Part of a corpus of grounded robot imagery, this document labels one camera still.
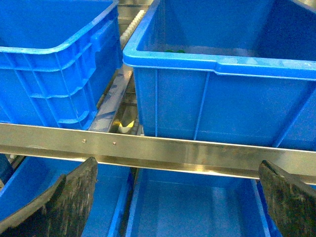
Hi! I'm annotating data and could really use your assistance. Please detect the upper left blue crate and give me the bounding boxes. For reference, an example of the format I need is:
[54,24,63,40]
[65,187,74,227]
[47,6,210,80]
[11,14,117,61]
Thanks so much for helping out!
[0,0,122,130]

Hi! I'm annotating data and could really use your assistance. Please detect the blue bin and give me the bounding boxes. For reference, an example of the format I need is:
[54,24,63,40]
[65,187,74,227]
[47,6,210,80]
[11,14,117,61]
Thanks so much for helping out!
[126,169,271,237]
[0,157,132,237]

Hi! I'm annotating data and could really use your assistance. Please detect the blue crate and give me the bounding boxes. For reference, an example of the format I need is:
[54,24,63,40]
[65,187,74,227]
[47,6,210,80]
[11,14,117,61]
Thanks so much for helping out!
[0,0,122,130]
[123,0,316,151]

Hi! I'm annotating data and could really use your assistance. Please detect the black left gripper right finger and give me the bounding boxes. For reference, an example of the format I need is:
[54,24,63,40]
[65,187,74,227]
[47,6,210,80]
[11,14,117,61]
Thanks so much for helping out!
[259,160,316,237]

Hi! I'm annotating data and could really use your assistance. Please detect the lower middle blue bin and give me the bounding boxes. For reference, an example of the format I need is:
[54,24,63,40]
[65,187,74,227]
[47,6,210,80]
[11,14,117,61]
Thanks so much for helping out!
[126,169,271,237]

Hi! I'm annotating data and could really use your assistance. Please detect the green push buttons in crate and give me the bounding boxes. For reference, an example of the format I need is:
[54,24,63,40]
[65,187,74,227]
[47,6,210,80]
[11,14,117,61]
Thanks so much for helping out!
[165,49,185,53]

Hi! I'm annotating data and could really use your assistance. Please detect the steel shelf front rail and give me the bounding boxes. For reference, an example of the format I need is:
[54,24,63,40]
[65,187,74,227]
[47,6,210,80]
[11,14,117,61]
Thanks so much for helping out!
[0,123,316,184]

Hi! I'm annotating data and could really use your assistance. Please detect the upper right blue crate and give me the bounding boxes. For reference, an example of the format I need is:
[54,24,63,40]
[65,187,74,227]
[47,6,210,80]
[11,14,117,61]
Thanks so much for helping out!
[123,0,316,151]

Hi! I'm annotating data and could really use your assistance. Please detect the lower left blue bin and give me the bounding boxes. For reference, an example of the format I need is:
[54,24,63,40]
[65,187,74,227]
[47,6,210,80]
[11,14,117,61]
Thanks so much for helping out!
[0,157,132,237]

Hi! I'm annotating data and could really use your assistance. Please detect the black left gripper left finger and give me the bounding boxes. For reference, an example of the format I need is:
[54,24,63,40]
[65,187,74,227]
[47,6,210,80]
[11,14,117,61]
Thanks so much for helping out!
[0,157,98,237]

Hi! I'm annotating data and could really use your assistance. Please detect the steel divider rail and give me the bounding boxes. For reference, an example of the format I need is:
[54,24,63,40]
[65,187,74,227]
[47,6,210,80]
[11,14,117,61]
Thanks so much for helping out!
[88,65,133,133]

